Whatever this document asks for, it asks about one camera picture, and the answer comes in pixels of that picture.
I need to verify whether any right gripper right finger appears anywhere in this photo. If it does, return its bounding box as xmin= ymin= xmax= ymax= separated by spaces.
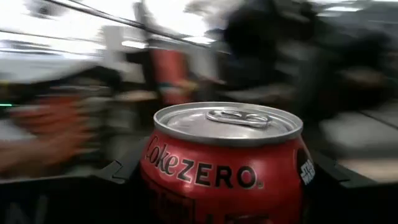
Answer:
xmin=303 ymin=151 xmax=398 ymax=224

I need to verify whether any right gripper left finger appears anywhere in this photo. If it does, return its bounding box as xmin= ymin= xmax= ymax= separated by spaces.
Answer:
xmin=0 ymin=138 xmax=150 ymax=224

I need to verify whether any red Coca-Cola Zero can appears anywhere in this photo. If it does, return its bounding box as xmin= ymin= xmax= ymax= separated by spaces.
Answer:
xmin=139 ymin=101 xmax=317 ymax=224

